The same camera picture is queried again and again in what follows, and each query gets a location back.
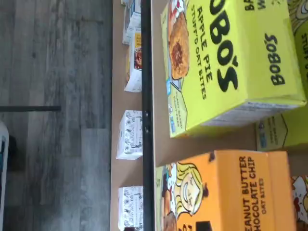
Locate white blue snack box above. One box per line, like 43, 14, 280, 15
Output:
120, 0, 142, 12
122, 9, 142, 45

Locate thin black pole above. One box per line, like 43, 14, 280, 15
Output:
0, 105, 61, 113

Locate green Bobo's apple pie box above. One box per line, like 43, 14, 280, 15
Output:
256, 0, 308, 153
160, 0, 308, 139

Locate yellow white food box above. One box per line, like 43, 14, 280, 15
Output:
124, 31, 143, 93

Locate white floral print box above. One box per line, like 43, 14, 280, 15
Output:
116, 109, 144, 160
117, 185, 144, 230

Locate black metal shelf frame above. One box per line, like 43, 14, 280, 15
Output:
141, 0, 156, 231

